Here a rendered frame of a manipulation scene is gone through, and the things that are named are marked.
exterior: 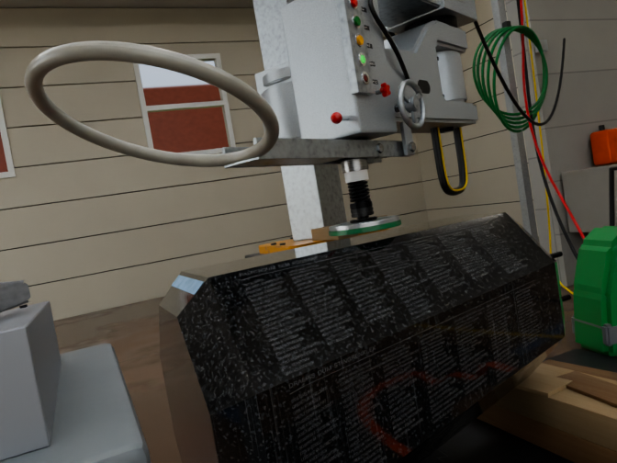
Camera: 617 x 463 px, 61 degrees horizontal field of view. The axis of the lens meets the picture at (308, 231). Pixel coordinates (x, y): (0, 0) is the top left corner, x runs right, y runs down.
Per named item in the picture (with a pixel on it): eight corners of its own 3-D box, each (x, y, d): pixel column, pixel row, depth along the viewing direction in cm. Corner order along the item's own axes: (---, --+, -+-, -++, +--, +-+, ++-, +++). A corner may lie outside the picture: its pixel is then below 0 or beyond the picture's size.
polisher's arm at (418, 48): (437, 158, 220) (420, 41, 218) (490, 147, 205) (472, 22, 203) (332, 167, 165) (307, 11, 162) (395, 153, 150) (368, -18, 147)
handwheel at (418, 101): (403, 135, 166) (396, 88, 165) (431, 129, 159) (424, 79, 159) (378, 135, 155) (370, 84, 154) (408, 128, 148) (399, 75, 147)
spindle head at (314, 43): (369, 153, 183) (349, 25, 180) (425, 141, 168) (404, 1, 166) (303, 158, 156) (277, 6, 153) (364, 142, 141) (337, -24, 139)
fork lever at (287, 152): (370, 164, 180) (368, 150, 180) (420, 153, 168) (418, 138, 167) (215, 170, 128) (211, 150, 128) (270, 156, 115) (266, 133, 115)
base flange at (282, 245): (257, 254, 256) (255, 243, 256) (345, 236, 275) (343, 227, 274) (293, 256, 211) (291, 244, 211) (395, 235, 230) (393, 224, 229)
